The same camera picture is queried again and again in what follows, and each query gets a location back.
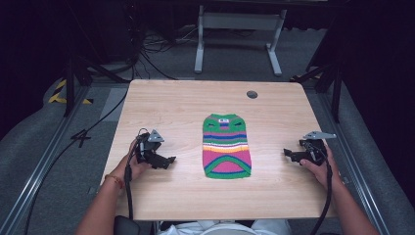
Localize yellow black hazard tape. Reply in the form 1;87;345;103
47;78;95;106

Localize right hand-held gripper black cable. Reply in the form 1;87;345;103
309;146;334;235

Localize person's left hand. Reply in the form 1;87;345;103
112;139;155;185

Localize white metal table frame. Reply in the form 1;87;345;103
193;4;289;78

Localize hand-held gripper black cable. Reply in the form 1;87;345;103
309;146;334;235
123;127;150;220

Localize black metal stand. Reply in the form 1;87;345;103
289;60;345;124
63;53;132;118

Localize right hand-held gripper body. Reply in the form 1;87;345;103
299;130;338;165

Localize black curtain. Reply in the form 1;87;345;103
0;0;79;141
326;0;415;200

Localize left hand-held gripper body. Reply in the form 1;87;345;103
134;128;165;165

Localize left hand-held gripper black cable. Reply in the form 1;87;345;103
123;127;150;220

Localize person's right hand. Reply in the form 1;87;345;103
299;144;345;192

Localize long black floor cable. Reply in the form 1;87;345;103
23;87;130;235

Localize thin orange bracelet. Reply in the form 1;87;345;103
104;173;125;190

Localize black tape floor mark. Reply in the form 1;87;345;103
69;128;93;149

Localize striped knitted pet sweater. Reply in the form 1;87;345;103
202;113;253;180

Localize bundle of black floor cables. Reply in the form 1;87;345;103
128;19;200;81

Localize black chair armrest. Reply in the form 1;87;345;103
112;214;142;235

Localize person's white trousers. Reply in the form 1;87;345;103
158;218;294;235

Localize grey metal floor rail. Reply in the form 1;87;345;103
0;83;93;235
317;92;391;235

